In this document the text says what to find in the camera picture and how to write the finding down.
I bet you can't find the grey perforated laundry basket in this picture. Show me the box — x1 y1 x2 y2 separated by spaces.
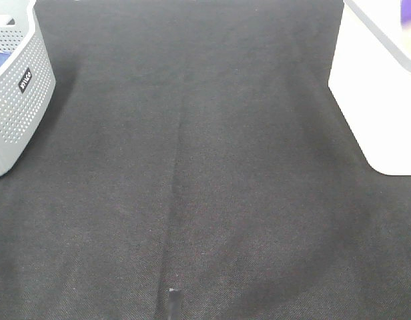
0 1 55 177

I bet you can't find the purple towel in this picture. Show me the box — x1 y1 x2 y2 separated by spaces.
400 0 411 27

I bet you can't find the white laundry basket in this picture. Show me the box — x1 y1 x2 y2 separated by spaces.
328 1 411 176

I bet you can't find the black table cloth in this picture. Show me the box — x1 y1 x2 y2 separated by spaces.
0 1 411 319

